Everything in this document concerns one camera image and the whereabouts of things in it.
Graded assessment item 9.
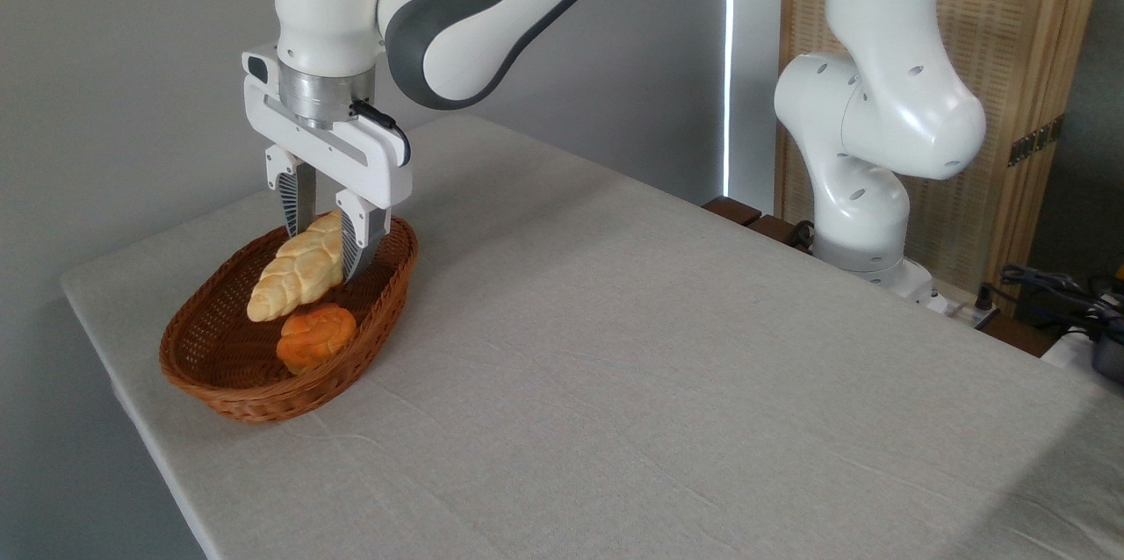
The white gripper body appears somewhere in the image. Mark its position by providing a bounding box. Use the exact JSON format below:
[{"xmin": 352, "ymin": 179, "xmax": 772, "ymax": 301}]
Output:
[{"xmin": 242, "ymin": 44, "xmax": 414, "ymax": 211}]

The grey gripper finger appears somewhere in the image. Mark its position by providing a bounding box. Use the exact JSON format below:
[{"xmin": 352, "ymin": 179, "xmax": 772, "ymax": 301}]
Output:
[
  {"xmin": 265, "ymin": 145, "xmax": 318, "ymax": 238},
  {"xmin": 335, "ymin": 189, "xmax": 391, "ymax": 284}
]

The pale braided bread loaf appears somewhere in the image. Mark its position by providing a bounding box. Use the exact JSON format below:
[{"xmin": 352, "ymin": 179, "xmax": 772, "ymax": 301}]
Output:
[{"xmin": 246, "ymin": 211, "xmax": 345, "ymax": 323}]

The brown wicker basket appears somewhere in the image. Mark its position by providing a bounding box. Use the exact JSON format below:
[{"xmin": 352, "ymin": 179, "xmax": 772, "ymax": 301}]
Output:
[{"xmin": 159, "ymin": 213, "xmax": 419, "ymax": 424}]

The orange round bun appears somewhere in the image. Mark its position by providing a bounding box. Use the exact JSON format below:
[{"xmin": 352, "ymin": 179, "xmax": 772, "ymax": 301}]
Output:
[{"xmin": 276, "ymin": 304, "xmax": 358, "ymax": 376}]

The grey tablecloth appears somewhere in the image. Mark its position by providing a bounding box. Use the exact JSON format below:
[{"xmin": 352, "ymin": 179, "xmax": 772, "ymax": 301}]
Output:
[{"xmin": 60, "ymin": 114, "xmax": 1124, "ymax": 560}]

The dark brown wooden board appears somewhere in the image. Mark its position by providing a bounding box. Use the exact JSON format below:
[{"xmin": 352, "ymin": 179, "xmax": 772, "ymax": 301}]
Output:
[{"xmin": 702, "ymin": 196, "xmax": 819, "ymax": 255}]

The white power strip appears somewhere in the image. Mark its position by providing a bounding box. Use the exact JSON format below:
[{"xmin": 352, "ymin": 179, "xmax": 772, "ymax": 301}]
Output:
[{"xmin": 924, "ymin": 286, "xmax": 1002, "ymax": 329}]

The metal screen hinge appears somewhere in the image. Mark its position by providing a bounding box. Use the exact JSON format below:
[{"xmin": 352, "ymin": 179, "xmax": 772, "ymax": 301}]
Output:
[{"xmin": 1007, "ymin": 114, "xmax": 1065, "ymax": 168}]

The wooden bamboo folding screen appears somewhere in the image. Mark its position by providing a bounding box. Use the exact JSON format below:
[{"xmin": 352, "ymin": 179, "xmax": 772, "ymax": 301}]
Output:
[{"xmin": 777, "ymin": 0, "xmax": 1112, "ymax": 317}]

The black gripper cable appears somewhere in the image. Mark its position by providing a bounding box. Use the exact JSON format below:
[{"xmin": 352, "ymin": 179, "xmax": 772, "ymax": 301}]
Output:
[{"xmin": 349, "ymin": 98, "xmax": 412, "ymax": 168}]

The black cable bundle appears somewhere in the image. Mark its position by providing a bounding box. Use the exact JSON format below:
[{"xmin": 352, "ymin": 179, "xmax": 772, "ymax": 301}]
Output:
[{"xmin": 999, "ymin": 264, "xmax": 1124, "ymax": 326}]

